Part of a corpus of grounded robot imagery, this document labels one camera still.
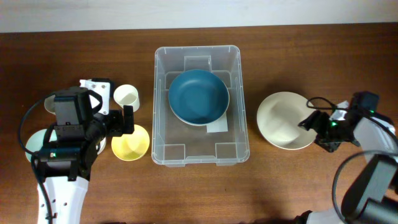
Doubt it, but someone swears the white small bowl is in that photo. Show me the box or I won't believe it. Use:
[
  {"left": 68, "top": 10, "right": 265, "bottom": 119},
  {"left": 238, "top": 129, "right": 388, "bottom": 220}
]
[{"left": 97, "top": 138, "right": 106, "bottom": 154}]

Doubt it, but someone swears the mint green small bowl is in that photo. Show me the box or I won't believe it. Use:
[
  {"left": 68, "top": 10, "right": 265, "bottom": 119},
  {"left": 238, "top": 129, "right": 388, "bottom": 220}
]
[{"left": 25, "top": 129, "right": 57, "bottom": 162}]

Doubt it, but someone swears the cream cup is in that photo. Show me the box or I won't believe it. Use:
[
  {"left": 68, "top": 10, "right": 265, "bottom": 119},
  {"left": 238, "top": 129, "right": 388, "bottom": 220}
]
[{"left": 113, "top": 84, "right": 140, "bottom": 112}]

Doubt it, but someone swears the clear plastic storage bin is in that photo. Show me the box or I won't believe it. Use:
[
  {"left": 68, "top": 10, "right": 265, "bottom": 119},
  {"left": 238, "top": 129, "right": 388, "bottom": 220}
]
[{"left": 151, "top": 45, "right": 250, "bottom": 167}]

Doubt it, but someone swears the mint green cup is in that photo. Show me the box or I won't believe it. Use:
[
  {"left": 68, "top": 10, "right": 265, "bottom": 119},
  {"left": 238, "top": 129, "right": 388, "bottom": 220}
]
[{"left": 44, "top": 94, "right": 55, "bottom": 114}]

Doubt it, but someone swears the cream bowl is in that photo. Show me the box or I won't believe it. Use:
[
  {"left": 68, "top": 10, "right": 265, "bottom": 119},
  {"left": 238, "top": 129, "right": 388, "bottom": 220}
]
[{"left": 256, "top": 91, "right": 317, "bottom": 150}]

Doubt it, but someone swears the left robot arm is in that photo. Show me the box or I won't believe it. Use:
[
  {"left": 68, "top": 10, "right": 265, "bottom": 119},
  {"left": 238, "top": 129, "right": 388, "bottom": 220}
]
[{"left": 31, "top": 86, "right": 134, "bottom": 223}]

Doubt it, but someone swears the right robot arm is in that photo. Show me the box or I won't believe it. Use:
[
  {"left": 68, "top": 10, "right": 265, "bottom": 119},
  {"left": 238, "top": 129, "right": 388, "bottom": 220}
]
[{"left": 294, "top": 91, "right": 397, "bottom": 223}]

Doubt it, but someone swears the white label inside bin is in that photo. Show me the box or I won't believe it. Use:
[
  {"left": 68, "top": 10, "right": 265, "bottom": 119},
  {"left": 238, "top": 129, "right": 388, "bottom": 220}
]
[{"left": 206, "top": 113, "right": 228, "bottom": 133}]

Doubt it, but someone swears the yellow small bowl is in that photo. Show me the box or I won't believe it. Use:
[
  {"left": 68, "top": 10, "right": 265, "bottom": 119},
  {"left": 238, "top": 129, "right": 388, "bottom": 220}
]
[{"left": 111, "top": 124, "right": 150, "bottom": 161}]

